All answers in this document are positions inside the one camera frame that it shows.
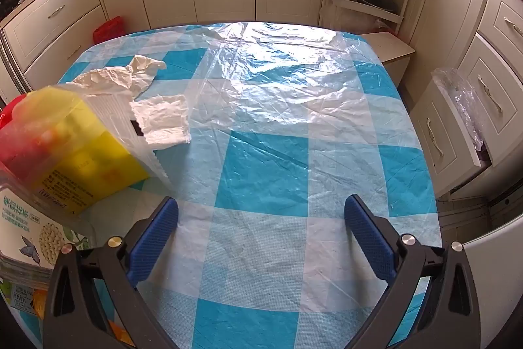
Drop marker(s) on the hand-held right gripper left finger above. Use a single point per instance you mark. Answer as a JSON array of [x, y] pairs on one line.
[[155, 238]]

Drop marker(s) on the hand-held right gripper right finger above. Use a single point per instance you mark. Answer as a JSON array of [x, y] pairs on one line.
[[367, 238]]

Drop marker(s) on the white paper tissue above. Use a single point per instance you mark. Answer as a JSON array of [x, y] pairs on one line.
[[163, 120]]

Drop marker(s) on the white paper towel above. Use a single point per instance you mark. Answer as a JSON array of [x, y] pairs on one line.
[[114, 81]]

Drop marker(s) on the yellow red cardboard box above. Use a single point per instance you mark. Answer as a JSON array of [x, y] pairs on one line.
[[98, 165]]

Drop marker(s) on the open white drawer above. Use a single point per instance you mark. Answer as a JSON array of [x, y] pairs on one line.
[[433, 144]]

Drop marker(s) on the white box butterfly print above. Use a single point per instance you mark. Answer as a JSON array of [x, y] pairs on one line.
[[28, 234]]

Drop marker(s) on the blue white checkered tablecloth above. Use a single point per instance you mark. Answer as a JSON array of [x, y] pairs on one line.
[[261, 169]]

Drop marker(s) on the white refrigerator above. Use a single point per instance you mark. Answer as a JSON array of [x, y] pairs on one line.
[[490, 275]]

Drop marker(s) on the clear plastic bag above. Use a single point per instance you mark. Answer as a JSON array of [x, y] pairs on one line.
[[459, 95]]

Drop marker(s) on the red plastic object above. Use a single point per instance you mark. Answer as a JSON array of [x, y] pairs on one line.
[[10, 112]]

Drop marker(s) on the white wooden stool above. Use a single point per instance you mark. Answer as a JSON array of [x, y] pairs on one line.
[[388, 46]]

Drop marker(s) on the red plastic basket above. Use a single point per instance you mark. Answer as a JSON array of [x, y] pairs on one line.
[[109, 29]]

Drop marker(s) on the black wok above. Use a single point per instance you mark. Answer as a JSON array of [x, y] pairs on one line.
[[10, 1]]

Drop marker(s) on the silver metal rail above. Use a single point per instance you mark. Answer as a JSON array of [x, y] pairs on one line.
[[10, 67]]

